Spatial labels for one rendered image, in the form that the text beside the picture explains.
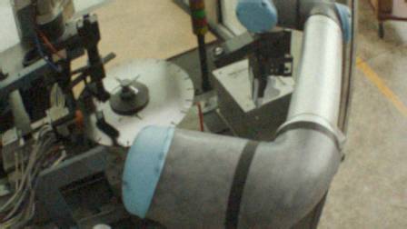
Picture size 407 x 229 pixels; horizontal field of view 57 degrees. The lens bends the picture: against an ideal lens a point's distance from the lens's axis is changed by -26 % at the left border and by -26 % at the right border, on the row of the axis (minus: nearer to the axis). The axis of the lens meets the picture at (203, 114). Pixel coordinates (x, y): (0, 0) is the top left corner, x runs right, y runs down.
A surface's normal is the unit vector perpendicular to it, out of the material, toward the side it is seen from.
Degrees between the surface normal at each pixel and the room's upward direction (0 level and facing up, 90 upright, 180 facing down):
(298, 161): 18
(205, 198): 49
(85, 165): 90
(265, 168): 11
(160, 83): 0
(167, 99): 0
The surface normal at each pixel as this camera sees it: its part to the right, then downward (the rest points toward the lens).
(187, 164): -0.16, -0.50
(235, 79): -0.09, -0.72
